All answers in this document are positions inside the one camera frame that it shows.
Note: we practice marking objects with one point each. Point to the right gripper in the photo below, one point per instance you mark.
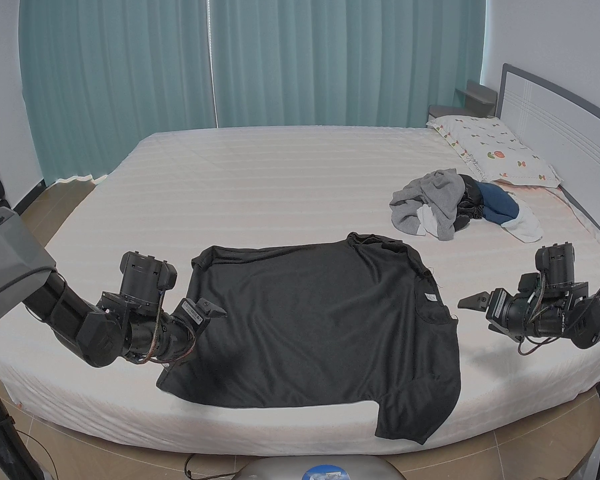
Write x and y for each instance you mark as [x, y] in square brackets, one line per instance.
[510, 315]

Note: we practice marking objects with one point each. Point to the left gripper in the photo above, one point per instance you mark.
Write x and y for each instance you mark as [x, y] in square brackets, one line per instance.
[180, 338]

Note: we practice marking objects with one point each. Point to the black T-shirt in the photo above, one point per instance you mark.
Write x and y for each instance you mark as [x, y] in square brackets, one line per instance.
[305, 318]

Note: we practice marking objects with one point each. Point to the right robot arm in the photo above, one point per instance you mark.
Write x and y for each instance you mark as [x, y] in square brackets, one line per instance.
[590, 318]

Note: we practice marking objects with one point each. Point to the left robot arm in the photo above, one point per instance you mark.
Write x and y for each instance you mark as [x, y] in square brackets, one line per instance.
[10, 268]

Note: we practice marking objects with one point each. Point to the pile of clothes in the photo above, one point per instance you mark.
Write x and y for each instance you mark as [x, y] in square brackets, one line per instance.
[440, 193]

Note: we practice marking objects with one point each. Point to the bed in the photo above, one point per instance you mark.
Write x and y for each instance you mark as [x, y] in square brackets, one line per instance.
[255, 193]

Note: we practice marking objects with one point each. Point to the white printed pillow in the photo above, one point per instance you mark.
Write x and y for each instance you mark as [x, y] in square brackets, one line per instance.
[495, 148]

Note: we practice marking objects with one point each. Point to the grey bedside table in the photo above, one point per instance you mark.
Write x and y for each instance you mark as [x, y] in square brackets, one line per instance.
[480, 99]

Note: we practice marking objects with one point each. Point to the blue-green curtain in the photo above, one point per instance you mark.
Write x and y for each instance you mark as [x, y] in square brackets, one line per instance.
[340, 43]
[115, 68]

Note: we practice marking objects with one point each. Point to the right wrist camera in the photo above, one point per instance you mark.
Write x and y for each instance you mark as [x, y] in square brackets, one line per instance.
[527, 284]

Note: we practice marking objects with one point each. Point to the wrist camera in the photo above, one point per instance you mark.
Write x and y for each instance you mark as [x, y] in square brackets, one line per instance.
[167, 275]
[527, 284]

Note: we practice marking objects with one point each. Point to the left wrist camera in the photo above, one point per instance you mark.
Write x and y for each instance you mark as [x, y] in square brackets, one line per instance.
[167, 275]

